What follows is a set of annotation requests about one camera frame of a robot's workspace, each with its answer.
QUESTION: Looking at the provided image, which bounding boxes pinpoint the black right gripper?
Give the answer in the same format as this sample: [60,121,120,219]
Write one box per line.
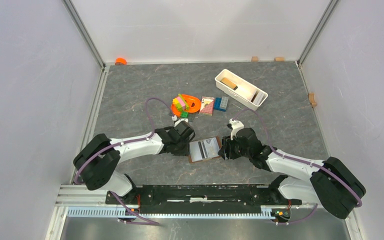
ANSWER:
[218,134,252,161]

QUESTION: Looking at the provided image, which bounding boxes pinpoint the patterned grey credit card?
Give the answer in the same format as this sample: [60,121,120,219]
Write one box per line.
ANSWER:
[203,137,220,159]

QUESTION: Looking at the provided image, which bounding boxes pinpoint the brown leather card holder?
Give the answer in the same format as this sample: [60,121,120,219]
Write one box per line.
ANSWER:
[188,136,222,164]

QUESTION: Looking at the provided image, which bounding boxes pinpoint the grey striped credit card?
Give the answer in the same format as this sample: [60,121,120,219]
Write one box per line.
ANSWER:
[189,140,206,163]

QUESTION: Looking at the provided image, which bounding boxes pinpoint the white rectangular plastic tray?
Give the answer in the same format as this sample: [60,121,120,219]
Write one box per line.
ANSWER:
[214,69,269,111]

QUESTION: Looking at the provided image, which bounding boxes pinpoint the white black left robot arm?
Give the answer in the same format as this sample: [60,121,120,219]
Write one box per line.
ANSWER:
[73,121,195,204]

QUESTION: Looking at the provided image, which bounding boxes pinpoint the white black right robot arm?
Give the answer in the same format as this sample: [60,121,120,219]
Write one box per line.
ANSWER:
[218,128,367,219]

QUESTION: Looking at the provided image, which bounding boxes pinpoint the red playing card box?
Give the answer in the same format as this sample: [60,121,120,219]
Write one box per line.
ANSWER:
[199,96,215,116]

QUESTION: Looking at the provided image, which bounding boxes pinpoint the stack of white cards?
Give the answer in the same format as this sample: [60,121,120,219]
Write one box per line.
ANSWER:
[251,91,266,105]

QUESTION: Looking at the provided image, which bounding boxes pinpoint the tan card in tray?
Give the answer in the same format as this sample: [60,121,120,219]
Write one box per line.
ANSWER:
[220,77,238,90]

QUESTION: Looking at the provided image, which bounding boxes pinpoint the green building block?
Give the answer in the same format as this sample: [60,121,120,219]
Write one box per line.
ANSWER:
[180,111,189,119]

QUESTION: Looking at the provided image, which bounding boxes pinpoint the dark grey block baseplate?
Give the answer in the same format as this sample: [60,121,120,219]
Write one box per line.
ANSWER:
[169,112,197,122]

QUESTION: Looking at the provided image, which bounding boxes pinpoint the pink yellow green block stack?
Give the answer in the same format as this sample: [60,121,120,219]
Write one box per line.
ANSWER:
[172,94,190,112]

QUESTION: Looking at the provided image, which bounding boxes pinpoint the blue grey building block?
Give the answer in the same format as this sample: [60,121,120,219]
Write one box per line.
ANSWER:
[213,96,229,112]

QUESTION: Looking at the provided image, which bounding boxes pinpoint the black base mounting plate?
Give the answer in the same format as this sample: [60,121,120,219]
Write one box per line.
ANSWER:
[121,184,302,214]

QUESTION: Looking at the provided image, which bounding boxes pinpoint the orange tape roll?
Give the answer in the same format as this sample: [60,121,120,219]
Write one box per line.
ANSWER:
[114,57,127,66]

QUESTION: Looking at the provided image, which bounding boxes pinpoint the wooden block left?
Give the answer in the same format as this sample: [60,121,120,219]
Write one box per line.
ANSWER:
[251,56,259,62]

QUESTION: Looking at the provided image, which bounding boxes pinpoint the wooden block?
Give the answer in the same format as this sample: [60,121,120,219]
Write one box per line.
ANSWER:
[251,56,259,62]
[274,56,285,62]

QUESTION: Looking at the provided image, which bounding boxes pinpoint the curved wooden piece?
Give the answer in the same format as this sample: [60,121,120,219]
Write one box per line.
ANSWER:
[308,92,318,108]

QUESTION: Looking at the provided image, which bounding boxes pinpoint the wooden block right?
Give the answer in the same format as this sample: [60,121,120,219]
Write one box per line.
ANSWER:
[274,56,285,62]

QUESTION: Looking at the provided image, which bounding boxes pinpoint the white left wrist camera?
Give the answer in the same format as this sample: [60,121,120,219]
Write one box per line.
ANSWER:
[171,115,189,127]

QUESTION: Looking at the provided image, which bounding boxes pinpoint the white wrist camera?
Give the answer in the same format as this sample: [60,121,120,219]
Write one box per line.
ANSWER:
[227,118,244,140]
[171,115,189,127]

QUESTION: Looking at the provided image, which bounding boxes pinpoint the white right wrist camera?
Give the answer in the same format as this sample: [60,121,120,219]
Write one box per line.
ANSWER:
[227,118,244,140]

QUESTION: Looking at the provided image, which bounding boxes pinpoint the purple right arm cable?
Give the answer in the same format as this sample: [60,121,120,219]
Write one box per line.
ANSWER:
[231,108,363,226]

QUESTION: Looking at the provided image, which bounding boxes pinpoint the white slotted cable duct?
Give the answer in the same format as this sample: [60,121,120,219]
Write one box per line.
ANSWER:
[66,206,279,220]

